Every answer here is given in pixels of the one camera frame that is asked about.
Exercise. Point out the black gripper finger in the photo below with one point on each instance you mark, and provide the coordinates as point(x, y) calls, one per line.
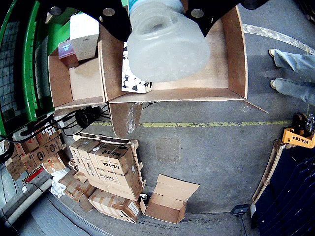
point(209, 9)
point(98, 9)

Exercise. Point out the white bottle teal label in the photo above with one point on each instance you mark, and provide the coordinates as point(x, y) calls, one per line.
point(169, 54)

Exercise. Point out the brown cardboard box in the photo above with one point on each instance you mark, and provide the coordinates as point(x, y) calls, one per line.
point(83, 81)

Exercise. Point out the cardboard box with rounded flaps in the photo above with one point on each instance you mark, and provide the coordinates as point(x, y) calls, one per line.
point(197, 94)

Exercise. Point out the plain stacked cardboard box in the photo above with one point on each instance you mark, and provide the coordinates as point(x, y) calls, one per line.
point(81, 147)

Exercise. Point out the small logo cardboard box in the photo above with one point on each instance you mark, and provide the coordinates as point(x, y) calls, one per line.
point(34, 141)
point(54, 147)
point(54, 166)
point(40, 156)

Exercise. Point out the large printed cardboard box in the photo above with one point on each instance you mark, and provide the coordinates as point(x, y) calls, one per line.
point(115, 167)

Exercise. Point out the taped cardboard box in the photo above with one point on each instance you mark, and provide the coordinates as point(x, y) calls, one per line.
point(73, 189)
point(108, 204)

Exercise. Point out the open empty cardboard box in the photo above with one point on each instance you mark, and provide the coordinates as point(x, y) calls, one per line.
point(165, 211)

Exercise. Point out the pale grey white carton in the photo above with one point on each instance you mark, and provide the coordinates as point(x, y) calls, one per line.
point(83, 37)

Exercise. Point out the red carton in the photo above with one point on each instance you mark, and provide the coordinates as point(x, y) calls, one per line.
point(67, 59)

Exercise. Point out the cow-print hand cream carton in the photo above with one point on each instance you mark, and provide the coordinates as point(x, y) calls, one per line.
point(133, 84)

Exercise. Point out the green metal shelf unit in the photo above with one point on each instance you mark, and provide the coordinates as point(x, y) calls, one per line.
point(29, 61)

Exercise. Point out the person in blue jeans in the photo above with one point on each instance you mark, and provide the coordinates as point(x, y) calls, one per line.
point(295, 64)

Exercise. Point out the orange pallet jack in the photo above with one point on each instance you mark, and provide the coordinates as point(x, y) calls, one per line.
point(295, 140)

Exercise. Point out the wooden pallet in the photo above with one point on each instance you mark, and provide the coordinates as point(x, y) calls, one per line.
point(268, 172)

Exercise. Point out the white plastic bag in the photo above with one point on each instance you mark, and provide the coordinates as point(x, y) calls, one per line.
point(59, 184)

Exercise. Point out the black floor stand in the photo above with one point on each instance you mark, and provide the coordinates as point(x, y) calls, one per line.
point(240, 209)

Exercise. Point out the dark blue stacked crates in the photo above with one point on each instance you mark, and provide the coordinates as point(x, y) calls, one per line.
point(290, 196)

